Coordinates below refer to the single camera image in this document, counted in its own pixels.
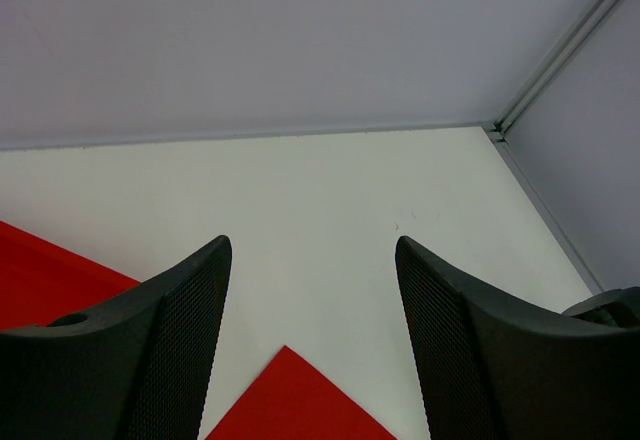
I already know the red paper napkin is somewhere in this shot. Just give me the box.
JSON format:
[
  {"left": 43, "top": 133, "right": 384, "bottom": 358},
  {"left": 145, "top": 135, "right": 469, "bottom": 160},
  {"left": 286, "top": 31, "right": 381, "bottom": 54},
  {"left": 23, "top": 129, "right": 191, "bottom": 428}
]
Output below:
[{"left": 208, "top": 346, "right": 393, "bottom": 439}]

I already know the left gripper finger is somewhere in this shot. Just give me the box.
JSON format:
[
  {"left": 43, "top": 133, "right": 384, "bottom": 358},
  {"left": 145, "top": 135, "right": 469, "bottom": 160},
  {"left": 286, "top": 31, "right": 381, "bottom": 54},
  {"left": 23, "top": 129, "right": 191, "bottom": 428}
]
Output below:
[{"left": 1, "top": 235, "right": 232, "bottom": 439}]

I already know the right aluminium side rail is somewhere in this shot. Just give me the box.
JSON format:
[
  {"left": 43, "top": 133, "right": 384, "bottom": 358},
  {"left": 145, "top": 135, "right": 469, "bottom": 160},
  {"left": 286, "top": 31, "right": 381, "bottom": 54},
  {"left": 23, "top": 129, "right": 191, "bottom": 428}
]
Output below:
[{"left": 483, "top": 124, "right": 605, "bottom": 294}]

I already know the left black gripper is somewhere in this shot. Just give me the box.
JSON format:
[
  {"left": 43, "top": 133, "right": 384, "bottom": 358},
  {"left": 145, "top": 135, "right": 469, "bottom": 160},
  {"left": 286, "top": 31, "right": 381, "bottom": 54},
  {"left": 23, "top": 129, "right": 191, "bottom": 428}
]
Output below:
[{"left": 395, "top": 236, "right": 639, "bottom": 439}]

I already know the right aluminium frame post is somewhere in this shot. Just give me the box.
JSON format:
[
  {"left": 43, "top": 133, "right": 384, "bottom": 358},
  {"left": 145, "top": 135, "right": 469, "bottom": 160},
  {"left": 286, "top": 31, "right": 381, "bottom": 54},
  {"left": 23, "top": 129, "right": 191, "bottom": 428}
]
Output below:
[{"left": 488, "top": 0, "right": 624, "bottom": 139}]

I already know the red plastic tray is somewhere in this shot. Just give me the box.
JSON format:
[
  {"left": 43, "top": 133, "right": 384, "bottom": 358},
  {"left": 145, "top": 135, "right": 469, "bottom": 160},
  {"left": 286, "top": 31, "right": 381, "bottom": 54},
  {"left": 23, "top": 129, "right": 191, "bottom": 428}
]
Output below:
[{"left": 1, "top": 222, "right": 138, "bottom": 330}]

